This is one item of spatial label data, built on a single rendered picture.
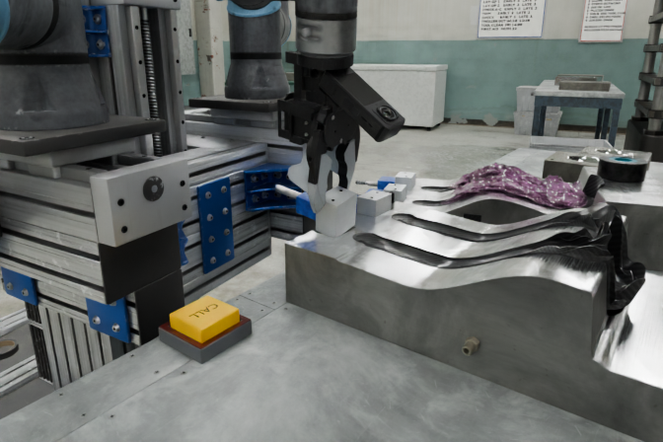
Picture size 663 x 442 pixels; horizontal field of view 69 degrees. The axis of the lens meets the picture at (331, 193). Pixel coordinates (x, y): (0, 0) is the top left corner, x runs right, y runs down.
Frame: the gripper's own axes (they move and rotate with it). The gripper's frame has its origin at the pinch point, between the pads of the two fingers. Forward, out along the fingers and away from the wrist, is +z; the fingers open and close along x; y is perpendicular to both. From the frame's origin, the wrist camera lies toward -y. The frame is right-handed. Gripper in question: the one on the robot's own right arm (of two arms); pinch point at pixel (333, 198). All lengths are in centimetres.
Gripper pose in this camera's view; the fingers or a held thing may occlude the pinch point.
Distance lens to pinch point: 69.0
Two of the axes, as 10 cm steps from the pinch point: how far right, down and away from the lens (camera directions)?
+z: -0.3, 8.9, 4.6
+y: -8.0, -3.0, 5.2
